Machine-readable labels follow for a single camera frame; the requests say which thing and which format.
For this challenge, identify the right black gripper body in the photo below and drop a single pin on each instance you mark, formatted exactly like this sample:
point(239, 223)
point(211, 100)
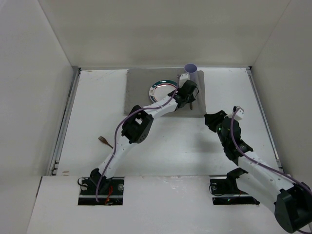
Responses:
point(217, 119)

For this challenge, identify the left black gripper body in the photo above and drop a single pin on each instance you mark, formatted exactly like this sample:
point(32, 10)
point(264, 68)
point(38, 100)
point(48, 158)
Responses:
point(189, 87)

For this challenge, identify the purple plastic cup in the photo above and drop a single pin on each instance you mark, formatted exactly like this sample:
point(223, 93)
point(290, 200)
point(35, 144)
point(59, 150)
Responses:
point(191, 70)

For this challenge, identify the white plate with green rim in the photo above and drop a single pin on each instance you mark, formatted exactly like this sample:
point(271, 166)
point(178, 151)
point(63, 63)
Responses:
point(161, 89)

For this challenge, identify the grey cloth placemat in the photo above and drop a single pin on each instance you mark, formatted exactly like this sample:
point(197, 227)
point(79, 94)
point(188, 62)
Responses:
point(139, 82)

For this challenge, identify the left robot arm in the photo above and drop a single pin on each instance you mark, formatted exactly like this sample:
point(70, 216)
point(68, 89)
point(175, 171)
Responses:
point(135, 128)

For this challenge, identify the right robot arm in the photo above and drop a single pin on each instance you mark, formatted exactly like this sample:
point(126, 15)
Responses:
point(289, 200)

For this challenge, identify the brown wooden fork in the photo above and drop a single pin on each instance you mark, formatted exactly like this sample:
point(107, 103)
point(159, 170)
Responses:
point(104, 141)

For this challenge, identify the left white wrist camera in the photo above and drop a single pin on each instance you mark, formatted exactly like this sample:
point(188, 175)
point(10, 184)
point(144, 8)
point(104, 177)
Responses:
point(182, 79)

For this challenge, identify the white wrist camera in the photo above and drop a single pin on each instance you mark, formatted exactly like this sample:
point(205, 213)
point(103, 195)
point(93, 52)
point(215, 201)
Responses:
point(238, 113)
point(182, 79)

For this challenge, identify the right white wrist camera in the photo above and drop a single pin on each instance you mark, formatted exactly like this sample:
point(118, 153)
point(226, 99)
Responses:
point(238, 113)

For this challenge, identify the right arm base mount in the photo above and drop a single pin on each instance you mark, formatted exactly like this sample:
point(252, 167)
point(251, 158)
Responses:
point(225, 191)

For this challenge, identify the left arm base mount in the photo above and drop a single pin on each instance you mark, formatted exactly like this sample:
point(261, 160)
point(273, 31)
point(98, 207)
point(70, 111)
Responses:
point(111, 196)

